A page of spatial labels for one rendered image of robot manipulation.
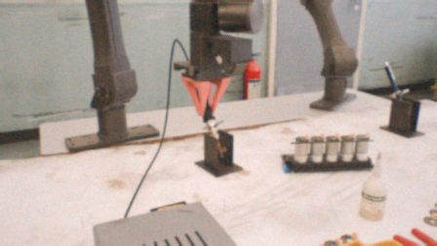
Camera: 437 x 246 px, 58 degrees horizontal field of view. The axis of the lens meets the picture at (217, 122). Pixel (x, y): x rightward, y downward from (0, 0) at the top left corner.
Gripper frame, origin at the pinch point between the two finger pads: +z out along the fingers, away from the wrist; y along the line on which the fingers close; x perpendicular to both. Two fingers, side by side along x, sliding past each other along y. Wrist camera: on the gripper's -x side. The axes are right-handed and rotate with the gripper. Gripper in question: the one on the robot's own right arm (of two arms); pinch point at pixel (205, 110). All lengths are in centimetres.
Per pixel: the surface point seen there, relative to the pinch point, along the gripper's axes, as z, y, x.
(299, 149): 5.2, 10.2, -14.8
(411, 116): 6, 48, -14
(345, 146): 4.9, 17.5, -19.0
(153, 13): -5, 105, 234
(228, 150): 6.6, 1.5, -5.4
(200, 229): 0.2, -21.9, -32.4
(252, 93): 63, 180, 200
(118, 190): 10.0, -19.0, -2.7
